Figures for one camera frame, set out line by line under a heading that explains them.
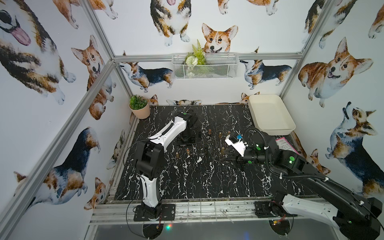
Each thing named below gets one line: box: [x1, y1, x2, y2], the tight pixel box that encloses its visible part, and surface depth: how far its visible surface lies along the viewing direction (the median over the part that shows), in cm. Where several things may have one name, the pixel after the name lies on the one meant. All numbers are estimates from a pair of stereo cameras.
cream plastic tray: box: [248, 94, 296, 136], surface depth 118 cm
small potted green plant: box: [128, 94, 151, 119], surface depth 106 cm
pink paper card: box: [275, 137, 300, 155], surface depth 100 cm
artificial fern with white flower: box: [185, 39, 207, 77], surface depth 84 cm
